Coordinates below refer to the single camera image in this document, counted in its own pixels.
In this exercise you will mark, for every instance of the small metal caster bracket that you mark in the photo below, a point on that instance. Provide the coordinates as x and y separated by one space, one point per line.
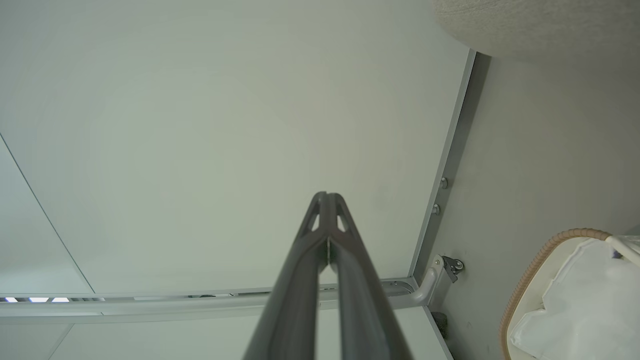
454 266

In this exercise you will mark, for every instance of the grey partition bottom rail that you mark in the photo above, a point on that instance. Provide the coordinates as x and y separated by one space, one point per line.
447 150

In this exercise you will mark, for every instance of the white garment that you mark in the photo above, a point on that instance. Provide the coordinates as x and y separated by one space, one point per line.
585 305

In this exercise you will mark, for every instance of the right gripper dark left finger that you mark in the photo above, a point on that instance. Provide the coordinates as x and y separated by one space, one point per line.
295 280

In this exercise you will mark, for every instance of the grey metal table frame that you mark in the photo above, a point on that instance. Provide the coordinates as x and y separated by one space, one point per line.
150 305

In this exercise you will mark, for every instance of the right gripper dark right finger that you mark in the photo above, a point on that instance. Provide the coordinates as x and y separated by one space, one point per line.
360 290

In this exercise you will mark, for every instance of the silver bolt head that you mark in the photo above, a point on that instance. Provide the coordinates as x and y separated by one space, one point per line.
443 182
436 209

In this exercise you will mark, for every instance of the white basket with brown rim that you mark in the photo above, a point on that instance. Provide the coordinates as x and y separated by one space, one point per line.
522 285

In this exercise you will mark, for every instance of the grey fabric sofa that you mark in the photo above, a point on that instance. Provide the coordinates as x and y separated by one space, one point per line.
550 25

